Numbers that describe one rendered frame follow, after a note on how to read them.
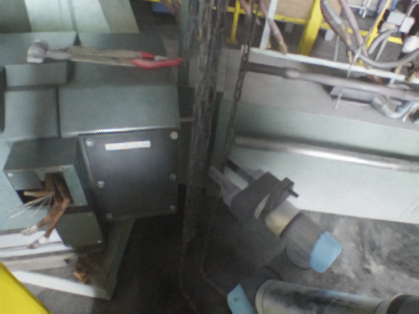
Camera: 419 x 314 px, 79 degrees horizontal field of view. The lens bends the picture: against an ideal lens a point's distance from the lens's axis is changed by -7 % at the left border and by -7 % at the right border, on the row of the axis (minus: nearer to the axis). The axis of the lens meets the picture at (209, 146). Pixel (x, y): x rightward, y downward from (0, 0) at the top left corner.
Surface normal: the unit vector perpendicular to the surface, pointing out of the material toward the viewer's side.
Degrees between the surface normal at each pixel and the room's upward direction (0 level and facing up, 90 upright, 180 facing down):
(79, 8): 90
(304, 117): 90
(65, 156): 0
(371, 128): 90
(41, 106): 45
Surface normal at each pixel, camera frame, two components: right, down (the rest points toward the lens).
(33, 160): 0.11, -0.73
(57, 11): -0.11, 0.66
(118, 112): 0.25, -0.04
